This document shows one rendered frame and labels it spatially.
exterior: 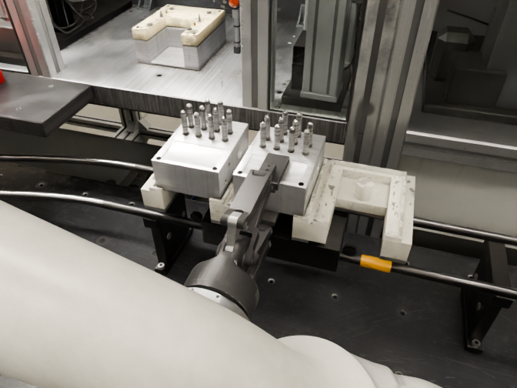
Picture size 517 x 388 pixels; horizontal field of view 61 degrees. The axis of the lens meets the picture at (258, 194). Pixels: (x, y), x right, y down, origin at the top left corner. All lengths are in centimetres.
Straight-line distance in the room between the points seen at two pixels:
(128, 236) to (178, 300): 69
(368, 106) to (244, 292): 38
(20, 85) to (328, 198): 59
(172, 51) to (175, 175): 41
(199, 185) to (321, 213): 16
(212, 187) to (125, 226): 33
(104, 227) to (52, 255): 72
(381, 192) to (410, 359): 24
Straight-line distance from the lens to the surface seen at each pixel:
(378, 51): 66
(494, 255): 70
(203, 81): 83
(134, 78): 87
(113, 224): 89
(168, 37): 97
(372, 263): 62
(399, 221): 59
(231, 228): 44
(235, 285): 42
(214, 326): 18
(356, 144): 74
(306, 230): 57
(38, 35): 90
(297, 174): 56
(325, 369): 24
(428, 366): 71
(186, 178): 60
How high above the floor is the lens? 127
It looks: 40 degrees down
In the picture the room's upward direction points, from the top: straight up
